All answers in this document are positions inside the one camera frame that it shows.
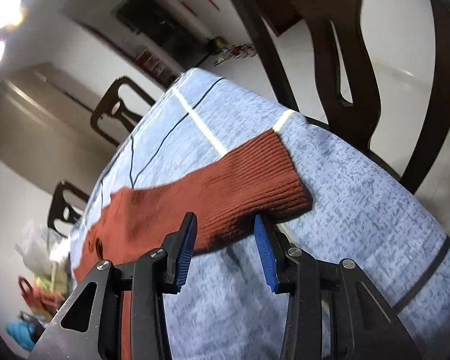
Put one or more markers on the narrow wall shelf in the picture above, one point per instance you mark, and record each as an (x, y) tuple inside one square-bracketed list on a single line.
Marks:
[(155, 65)]

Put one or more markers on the red bag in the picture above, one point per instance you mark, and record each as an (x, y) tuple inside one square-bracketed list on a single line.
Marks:
[(37, 296)]

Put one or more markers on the dark open doorway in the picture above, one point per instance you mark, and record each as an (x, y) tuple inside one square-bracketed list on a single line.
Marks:
[(161, 26)]

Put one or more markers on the small colourful decoration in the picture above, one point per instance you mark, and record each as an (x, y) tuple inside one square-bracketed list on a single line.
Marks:
[(230, 50)]

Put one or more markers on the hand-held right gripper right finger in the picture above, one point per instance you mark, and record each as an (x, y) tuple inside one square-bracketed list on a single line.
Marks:
[(264, 255)]

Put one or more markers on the brown grey refrigerator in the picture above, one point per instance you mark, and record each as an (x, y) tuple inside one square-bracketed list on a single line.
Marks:
[(41, 138)]

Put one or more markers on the blue cloth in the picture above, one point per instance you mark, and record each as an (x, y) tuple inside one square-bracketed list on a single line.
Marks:
[(18, 335)]

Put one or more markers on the dark wooden dining chair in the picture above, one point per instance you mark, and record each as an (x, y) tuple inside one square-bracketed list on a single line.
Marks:
[(56, 210), (315, 45), (131, 116)]

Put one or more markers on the white plastic bag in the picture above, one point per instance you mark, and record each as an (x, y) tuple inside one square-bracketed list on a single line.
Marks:
[(35, 243)]

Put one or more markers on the rust red knit hat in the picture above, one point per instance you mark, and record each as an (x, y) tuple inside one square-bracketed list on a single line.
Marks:
[(228, 195)]

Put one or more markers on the bright ceiling lamp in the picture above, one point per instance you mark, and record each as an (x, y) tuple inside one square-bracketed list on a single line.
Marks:
[(3, 11)]

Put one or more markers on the blue checked tablecloth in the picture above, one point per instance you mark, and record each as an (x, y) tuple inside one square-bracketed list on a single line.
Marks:
[(360, 213)]

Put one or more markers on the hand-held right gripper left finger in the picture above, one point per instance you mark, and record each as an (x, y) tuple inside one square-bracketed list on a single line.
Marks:
[(183, 255)]

